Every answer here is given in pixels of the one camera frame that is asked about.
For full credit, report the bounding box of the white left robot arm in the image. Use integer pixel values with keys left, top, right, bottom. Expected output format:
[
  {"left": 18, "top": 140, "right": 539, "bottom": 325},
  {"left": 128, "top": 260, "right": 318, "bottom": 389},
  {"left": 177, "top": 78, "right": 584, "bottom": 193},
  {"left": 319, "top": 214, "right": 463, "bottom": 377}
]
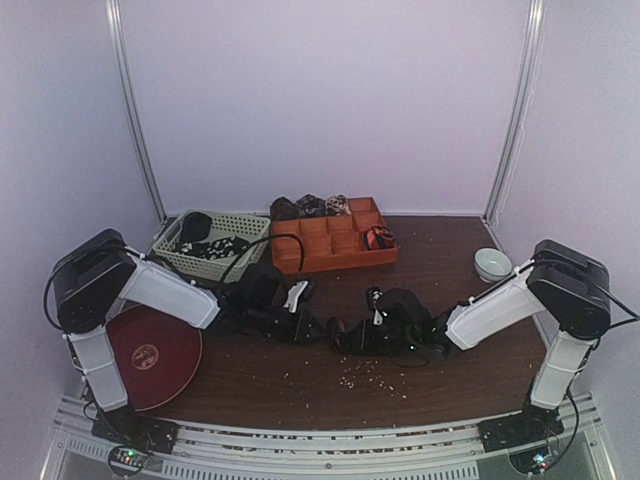
[{"left": 43, "top": 229, "right": 325, "bottom": 444}]

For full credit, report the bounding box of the aluminium corner post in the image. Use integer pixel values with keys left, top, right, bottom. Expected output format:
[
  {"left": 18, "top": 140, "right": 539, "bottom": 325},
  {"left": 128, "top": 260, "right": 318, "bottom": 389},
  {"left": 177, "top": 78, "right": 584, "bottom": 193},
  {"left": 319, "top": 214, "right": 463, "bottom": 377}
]
[
  {"left": 105, "top": 0, "right": 167, "bottom": 223},
  {"left": 484, "top": 0, "right": 546, "bottom": 226}
]

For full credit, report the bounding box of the aluminium corner post left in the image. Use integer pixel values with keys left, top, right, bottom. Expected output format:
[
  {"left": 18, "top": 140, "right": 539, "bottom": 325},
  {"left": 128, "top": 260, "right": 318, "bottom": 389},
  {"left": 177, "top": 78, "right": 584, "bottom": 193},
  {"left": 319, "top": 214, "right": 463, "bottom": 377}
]
[{"left": 105, "top": 0, "right": 167, "bottom": 223}]

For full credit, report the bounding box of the orange navy rolled tie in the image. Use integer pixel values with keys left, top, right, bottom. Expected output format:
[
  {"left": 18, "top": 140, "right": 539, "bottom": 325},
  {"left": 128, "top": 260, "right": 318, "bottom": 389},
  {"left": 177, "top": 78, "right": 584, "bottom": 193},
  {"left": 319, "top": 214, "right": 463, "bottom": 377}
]
[{"left": 362, "top": 225, "right": 396, "bottom": 251}]

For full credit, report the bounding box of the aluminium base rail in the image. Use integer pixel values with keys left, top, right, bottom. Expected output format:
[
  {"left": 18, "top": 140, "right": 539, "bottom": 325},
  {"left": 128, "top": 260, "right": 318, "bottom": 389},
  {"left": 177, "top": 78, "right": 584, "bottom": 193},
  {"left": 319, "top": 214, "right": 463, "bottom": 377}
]
[{"left": 39, "top": 394, "right": 619, "bottom": 479}]

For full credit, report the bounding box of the pale green plastic basket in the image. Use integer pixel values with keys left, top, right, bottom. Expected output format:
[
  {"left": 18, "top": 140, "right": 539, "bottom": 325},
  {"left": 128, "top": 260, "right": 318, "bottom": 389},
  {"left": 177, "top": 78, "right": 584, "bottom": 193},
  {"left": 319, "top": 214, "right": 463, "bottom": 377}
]
[{"left": 152, "top": 210, "right": 271, "bottom": 282}]

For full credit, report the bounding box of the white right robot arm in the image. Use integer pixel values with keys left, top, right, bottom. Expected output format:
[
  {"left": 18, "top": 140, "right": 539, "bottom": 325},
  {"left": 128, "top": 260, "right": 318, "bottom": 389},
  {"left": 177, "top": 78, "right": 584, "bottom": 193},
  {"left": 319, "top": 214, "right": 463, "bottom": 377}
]
[{"left": 345, "top": 239, "right": 612, "bottom": 442}]

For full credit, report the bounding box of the white ceramic bowl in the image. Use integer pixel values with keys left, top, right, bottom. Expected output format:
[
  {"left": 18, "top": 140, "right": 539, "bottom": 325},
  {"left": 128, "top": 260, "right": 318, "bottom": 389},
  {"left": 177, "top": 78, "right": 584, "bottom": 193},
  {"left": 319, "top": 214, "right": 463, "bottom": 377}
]
[{"left": 474, "top": 248, "right": 512, "bottom": 283}]

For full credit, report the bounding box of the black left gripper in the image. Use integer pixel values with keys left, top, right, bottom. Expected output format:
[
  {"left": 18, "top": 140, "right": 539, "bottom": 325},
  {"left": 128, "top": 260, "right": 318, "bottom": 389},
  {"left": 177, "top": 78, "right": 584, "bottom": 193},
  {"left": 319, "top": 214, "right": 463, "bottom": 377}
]
[{"left": 248, "top": 303, "right": 331, "bottom": 346}]

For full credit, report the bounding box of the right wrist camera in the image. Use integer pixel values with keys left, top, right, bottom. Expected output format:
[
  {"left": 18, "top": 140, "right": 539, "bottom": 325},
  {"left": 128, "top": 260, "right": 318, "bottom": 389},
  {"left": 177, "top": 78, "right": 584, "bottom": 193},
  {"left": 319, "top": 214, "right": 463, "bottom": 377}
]
[{"left": 365, "top": 286, "right": 434, "bottom": 330}]

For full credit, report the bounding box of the round red tray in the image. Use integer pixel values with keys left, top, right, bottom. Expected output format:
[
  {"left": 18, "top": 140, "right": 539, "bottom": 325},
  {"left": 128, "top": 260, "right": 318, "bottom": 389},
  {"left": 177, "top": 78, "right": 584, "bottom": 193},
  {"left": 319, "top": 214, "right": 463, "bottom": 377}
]
[{"left": 106, "top": 305, "right": 203, "bottom": 412}]

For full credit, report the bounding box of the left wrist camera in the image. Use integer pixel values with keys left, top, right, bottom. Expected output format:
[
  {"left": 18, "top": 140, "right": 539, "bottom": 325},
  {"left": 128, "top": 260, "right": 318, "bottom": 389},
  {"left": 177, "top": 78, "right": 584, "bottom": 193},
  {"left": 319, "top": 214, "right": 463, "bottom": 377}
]
[{"left": 238, "top": 263, "right": 318, "bottom": 314}]

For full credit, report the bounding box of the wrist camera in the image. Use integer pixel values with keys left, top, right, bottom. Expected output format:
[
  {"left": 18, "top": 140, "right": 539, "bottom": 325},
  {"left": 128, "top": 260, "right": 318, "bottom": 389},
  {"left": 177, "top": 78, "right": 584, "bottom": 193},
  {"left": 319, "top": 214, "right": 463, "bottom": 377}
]
[
  {"left": 238, "top": 263, "right": 318, "bottom": 314},
  {"left": 365, "top": 286, "right": 434, "bottom": 330}
]

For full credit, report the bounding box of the red navy striped tie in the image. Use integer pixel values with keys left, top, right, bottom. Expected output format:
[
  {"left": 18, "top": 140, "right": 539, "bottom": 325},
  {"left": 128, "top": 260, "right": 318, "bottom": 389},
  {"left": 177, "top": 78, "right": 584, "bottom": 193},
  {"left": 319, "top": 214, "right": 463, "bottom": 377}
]
[{"left": 326, "top": 316, "right": 365, "bottom": 354}]

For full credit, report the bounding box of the black white floral tie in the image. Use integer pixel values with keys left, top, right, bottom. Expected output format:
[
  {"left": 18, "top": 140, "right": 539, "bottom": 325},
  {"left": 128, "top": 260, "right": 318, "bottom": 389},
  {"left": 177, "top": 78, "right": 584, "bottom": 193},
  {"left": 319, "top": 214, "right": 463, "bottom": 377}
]
[{"left": 174, "top": 236, "right": 249, "bottom": 260}]

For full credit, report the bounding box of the beige patterned rolled tie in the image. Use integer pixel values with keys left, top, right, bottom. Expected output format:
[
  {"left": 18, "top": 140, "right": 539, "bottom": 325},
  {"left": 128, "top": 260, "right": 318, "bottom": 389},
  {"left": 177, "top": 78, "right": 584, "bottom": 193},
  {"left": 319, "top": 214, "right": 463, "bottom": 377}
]
[{"left": 325, "top": 194, "right": 351, "bottom": 216}]

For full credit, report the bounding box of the orange wooden divider tray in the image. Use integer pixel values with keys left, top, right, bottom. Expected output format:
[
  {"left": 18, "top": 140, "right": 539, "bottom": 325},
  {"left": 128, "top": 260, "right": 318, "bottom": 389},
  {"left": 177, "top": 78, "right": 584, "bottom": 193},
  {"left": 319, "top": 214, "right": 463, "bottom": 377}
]
[{"left": 271, "top": 197, "right": 399, "bottom": 274}]

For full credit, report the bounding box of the aluminium corner post right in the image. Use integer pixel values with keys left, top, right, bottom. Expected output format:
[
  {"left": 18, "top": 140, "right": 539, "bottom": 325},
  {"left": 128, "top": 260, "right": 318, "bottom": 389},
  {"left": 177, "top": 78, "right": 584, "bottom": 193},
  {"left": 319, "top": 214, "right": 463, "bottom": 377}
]
[{"left": 484, "top": 0, "right": 546, "bottom": 226}]

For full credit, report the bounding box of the black rolled tie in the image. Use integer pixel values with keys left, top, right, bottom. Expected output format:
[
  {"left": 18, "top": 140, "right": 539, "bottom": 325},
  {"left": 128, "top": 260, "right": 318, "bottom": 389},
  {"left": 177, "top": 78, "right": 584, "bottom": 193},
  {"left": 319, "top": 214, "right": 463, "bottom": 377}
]
[{"left": 180, "top": 211, "right": 212, "bottom": 243}]

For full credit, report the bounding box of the brown patterned rolled tie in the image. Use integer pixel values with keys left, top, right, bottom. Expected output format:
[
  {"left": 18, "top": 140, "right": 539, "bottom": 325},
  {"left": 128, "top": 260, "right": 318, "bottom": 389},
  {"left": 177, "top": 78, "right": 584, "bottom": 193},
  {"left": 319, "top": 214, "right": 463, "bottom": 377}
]
[{"left": 270, "top": 196, "right": 299, "bottom": 221}]

